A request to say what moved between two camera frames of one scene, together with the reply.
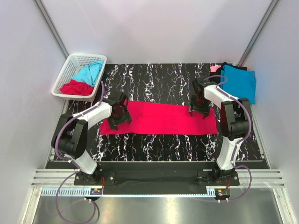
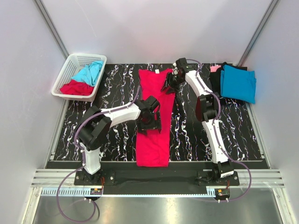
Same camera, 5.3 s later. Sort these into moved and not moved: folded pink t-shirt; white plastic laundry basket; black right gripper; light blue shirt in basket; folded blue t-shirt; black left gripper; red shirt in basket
Moved: black left gripper; black right gripper
Not moved: red shirt in basket; folded pink t-shirt; folded blue t-shirt; light blue shirt in basket; white plastic laundry basket
